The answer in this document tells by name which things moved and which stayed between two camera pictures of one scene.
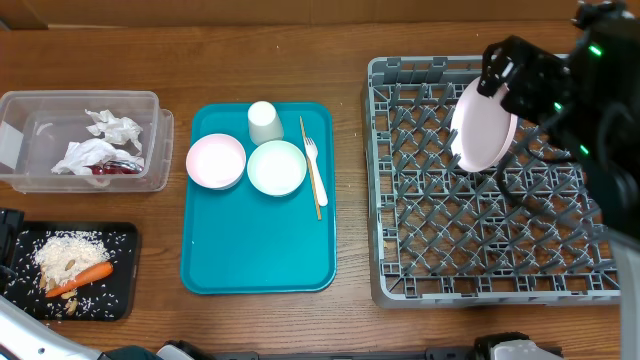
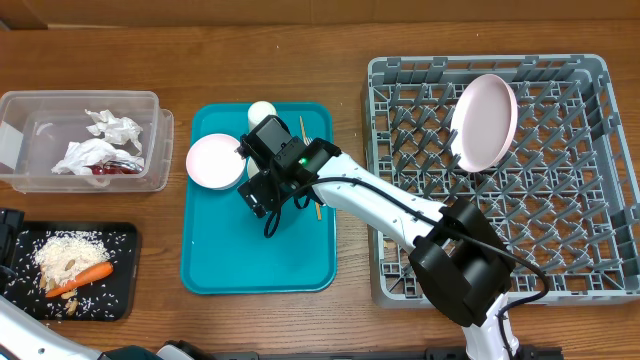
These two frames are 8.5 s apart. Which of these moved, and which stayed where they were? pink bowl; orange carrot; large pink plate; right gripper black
Moved: right gripper black
Stayed: orange carrot; pink bowl; large pink plate
